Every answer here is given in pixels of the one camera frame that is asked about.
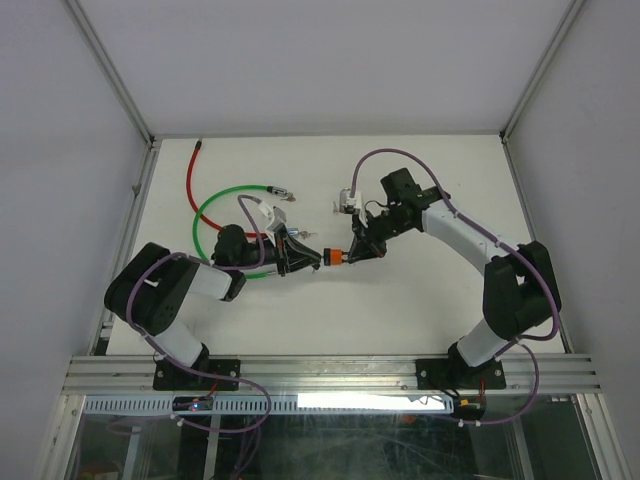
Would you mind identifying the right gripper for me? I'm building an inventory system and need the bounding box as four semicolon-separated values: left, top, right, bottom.
349;208;413;262

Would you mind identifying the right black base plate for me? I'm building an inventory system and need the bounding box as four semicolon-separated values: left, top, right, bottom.
414;357;506;392

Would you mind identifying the green cable lock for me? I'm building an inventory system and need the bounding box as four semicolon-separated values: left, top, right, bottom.
192;183;290;280

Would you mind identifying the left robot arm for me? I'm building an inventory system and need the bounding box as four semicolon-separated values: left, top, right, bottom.
104;224;322;389

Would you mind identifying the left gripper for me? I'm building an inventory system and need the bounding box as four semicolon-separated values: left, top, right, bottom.
235;225;319;275

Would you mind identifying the red cable lock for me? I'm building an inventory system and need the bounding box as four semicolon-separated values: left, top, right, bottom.
185;138;294;213

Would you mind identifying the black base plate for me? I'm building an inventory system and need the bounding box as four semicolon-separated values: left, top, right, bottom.
414;357;506;392
152;358;241;392

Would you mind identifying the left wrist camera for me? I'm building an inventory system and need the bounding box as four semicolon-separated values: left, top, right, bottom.
258;201;287;246

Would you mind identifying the white slotted cable duct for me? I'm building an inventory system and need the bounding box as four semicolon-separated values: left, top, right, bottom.
84;393;454;416

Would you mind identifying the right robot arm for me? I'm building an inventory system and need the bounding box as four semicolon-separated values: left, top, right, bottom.
338;168;561;389

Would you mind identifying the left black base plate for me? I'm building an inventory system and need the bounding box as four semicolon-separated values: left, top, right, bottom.
152;358;241;392

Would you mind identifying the orange black padlock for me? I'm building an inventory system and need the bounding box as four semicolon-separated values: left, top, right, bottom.
323;248;346;266

